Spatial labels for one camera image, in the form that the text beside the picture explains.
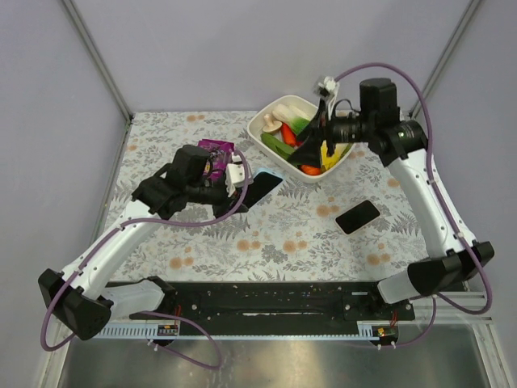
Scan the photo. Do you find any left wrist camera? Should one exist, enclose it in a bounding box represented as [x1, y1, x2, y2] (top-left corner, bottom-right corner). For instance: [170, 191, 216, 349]
[225, 160, 254, 197]

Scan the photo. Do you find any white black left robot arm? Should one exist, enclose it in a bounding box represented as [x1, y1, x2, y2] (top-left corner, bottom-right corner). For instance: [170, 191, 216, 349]
[38, 145, 251, 350]

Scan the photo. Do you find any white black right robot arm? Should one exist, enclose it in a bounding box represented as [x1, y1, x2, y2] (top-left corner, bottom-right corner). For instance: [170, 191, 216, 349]
[288, 77, 494, 304]

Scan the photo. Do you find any black smartphone on table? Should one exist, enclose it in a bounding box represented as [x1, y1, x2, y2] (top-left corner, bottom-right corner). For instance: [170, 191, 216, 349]
[334, 200, 380, 235]

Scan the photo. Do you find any purple snack box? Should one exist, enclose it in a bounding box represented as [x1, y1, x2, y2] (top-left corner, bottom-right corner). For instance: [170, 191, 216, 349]
[197, 139, 234, 183]

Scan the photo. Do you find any toy carrot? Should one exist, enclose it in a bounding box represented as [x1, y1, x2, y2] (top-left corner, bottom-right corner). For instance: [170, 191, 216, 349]
[280, 123, 299, 147]

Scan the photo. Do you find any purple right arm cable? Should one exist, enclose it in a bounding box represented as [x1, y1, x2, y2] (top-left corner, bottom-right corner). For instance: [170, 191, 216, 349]
[334, 62, 494, 351]

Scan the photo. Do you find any black phone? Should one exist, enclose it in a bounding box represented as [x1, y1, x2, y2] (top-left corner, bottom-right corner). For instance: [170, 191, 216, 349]
[242, 168, 284, 209]

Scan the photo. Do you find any white plastic basin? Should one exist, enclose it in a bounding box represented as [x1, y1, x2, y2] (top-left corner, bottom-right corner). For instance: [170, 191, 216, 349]
[246, 95, 354, 183]

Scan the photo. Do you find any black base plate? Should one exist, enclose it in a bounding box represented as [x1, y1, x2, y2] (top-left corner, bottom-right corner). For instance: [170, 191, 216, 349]
[128, 281, 416, 336]

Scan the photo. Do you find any toy mushroom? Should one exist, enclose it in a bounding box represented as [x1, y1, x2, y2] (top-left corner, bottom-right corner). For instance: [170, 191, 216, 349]
[262, 114, 283, 133]

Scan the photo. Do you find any green toy pea pod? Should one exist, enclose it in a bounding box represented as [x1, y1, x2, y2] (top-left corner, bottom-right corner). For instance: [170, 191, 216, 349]
[261, 133, 295, 160]

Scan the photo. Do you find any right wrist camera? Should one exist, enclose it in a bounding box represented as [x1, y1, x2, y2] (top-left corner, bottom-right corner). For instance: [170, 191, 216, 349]
[313, 76, 339, 99]

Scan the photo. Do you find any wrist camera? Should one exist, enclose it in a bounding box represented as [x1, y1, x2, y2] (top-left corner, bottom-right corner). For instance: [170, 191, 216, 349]
[225, 160, 254, 197]
[313, 76, 339, 99]

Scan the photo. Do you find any toy bok choy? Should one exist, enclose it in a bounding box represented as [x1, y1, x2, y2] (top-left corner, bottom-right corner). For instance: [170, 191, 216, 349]
[271, 103, 311, 135]

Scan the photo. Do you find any yellow toy pepper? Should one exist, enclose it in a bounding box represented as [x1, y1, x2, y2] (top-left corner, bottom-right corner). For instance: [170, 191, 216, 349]
[321, 141, 351, 171]

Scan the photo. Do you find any floral table cloth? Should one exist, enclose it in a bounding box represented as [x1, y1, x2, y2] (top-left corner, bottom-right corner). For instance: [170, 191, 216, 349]
[107, 112, 427, 281]

